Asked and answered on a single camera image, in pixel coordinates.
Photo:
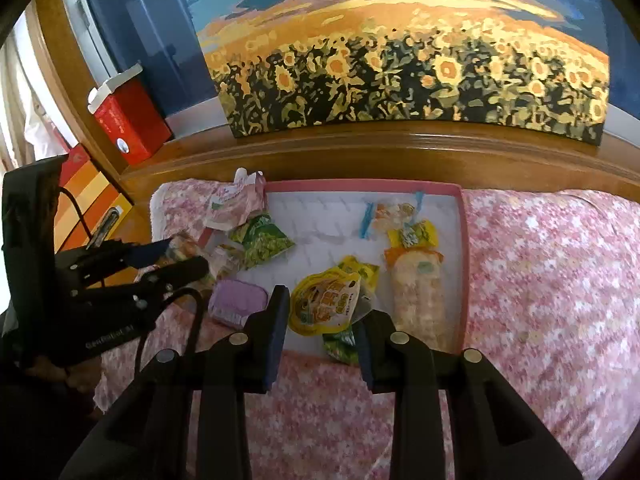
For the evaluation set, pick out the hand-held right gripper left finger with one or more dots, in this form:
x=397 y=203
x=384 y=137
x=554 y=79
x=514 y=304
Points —
x=277 y=335

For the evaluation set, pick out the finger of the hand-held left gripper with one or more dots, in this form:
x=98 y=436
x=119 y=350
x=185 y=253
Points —
x=185 y=270
x=145 y=255

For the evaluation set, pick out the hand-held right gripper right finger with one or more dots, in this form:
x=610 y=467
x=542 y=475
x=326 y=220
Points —
x=365 y=355

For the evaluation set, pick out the large green snack bag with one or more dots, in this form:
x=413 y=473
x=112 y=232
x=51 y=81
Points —
x=340 y=347

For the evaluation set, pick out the clear packet with orange snack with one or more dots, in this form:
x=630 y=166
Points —
x=225 y=260

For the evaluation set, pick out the yellow orange snack pouch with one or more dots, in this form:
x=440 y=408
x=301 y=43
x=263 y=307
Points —
x=320 y=305

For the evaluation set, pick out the purple tin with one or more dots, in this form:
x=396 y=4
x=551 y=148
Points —
x=235 y=302

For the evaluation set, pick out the pink spout pouch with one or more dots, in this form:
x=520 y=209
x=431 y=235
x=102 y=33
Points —
x=232 y=205

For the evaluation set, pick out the small green snack packet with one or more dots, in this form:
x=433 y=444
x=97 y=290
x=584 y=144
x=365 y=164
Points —
x=262 y=242

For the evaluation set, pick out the pale bread packet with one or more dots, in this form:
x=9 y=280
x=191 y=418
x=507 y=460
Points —
x=417 y=290

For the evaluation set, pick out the yellow snack packet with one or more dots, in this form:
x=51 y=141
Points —
x=362 y=270

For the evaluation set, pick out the pink cardboard box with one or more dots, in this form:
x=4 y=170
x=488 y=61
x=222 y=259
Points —
x=320 y=220

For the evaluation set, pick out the small yellow candy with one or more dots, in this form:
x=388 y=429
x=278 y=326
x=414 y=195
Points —
x=415 y=234

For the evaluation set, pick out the blue-edged clear snack packet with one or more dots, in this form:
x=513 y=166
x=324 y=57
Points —
x=392 y=212

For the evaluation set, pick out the orange striped box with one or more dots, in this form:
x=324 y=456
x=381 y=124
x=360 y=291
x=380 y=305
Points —
x=85 y=190

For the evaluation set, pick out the red box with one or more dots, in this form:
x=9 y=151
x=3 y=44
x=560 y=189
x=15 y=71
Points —
x=130 y=125

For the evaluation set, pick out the pink floral blanket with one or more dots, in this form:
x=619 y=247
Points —
x=540 y=285

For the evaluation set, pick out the sunflower painting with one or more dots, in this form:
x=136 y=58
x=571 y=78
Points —
x=400 y=60

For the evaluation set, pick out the wooden bed frame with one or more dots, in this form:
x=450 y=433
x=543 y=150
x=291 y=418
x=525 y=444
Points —
x=400 y=160

